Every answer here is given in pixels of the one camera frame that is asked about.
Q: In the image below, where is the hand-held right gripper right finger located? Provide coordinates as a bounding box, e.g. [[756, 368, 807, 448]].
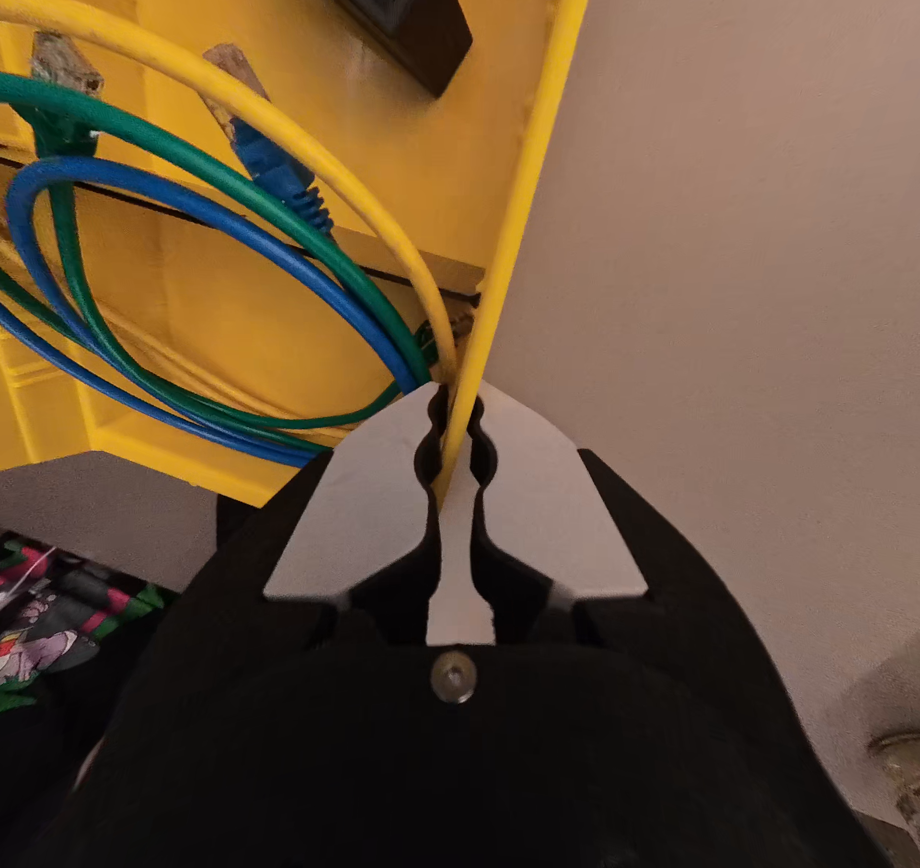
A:
[[467, 379, 649, 645]]

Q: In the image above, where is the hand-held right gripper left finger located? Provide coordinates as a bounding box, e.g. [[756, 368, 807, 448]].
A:
[[262, 381, 450, 646]]

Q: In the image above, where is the yellow ethernet cable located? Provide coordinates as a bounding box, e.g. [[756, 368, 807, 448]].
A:
[[0, 0, 461, 445]]

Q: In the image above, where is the yellow plastic bin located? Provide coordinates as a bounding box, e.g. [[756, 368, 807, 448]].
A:
[[0, 0, 603, 510]]

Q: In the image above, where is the blue ethernet cable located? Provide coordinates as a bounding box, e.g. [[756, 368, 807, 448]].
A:
[[0, 44, 421, 468]]

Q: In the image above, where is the green ethernet cable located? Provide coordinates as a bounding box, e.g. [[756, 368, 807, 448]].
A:
[[0, 31, 441, 452]]

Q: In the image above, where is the black ethernet switch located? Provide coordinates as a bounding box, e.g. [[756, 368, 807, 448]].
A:
[[280, 0, 474, 99]]

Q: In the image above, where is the colourful printed cloth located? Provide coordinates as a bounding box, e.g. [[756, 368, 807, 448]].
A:
[[0, 529, 181, 714]]

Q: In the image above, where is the grey metal fitting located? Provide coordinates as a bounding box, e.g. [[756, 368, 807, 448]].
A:
[[837, 634, 920, 829]]

